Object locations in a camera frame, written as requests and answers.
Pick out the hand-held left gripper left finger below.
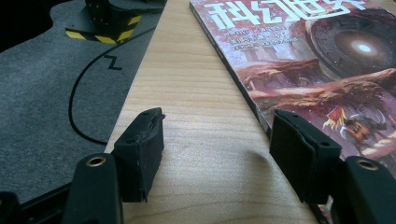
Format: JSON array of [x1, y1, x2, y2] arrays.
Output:
[[111, 106, 166, 203]]

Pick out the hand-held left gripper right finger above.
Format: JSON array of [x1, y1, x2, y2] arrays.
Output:
[[269, 108, 343, 204]]

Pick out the red science fiction magazine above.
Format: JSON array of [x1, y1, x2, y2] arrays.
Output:
[[189, 0, 396, 224]]

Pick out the black stand base hazard stripes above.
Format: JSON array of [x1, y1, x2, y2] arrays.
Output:
[[64, 0, 167, 45]]

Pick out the black floor cable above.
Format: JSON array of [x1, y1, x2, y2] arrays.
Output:
[[68, 27, 156, 146]]

